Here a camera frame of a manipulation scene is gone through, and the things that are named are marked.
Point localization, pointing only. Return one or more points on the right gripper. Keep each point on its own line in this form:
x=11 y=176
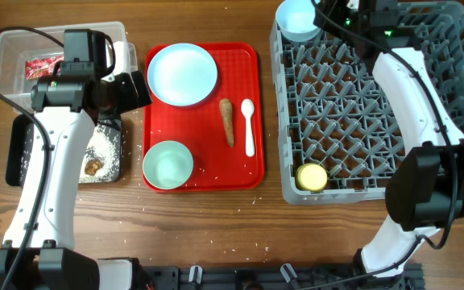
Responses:
x=331 y=9

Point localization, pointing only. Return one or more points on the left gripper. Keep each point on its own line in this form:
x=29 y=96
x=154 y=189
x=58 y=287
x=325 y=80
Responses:
x=129 y=100

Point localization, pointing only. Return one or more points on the light blue bowl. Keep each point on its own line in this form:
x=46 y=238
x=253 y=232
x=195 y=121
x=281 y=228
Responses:
x=295 y=20

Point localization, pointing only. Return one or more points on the white rice pile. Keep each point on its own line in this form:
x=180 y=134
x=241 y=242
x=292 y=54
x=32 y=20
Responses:
x=105 y=145

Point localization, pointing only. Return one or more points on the brown food scrap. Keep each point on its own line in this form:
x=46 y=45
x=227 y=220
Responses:
x=92 y=167

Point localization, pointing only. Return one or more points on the mint green bowl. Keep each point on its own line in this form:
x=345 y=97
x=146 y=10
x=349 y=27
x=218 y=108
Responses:
x=167 y=165

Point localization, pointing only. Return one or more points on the red snack wrapper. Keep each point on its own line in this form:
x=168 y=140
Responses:
x=35 y=69

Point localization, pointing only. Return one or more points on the yellow plastic cup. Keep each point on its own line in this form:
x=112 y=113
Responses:
x=311 y=177

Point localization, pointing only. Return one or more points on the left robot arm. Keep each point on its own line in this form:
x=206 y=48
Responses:
x=37 y=251

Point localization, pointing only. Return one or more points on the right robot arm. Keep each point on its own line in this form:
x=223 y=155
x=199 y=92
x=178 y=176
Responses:
x=425 y=195

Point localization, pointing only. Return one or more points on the grey dishwasher rack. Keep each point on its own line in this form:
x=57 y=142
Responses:
x=332 y=113

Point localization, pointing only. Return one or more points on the light blue plate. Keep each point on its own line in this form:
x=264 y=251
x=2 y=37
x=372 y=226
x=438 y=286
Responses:
x=182 y=74

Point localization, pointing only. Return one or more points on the black plastic tray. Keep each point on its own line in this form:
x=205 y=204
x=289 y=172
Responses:
x=21 y=144

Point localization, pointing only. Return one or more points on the brown carrot-shaped food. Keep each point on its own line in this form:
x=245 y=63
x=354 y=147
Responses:
x=226 y=110

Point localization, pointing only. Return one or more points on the red serving tray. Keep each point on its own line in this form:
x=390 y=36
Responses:
x=217 y=166

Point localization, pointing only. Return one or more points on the white plastic spoon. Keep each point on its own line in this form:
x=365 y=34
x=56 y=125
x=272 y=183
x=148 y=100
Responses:
x=247 y=109

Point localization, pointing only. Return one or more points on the clear plastic bin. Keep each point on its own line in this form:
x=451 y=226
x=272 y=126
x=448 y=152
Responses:
x=19 y=47

